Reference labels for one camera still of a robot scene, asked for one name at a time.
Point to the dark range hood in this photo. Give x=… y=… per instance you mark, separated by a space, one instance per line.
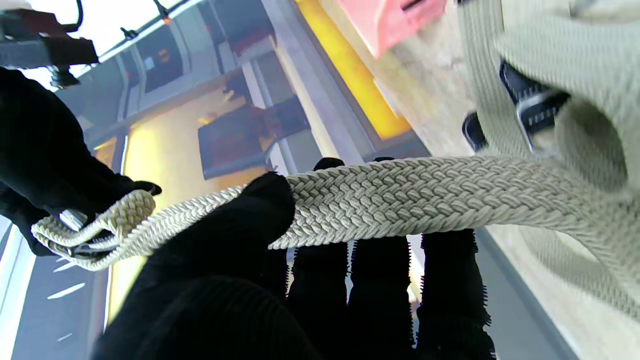
x=240 y=140

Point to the beige woven belt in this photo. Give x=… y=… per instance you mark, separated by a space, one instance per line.
x=425 y=195

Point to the black metal rod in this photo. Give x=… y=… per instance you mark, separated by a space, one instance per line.
x=145 y=25

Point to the pink plastic mesh basket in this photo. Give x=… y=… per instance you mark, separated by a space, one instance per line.
x=390 y=20

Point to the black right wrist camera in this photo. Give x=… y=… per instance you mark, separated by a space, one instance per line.
x=45 y=47

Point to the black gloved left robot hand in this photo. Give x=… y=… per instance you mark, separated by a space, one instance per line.
x=225 y=290

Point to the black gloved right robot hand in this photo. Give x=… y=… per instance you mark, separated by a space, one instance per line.
x=40 y=150

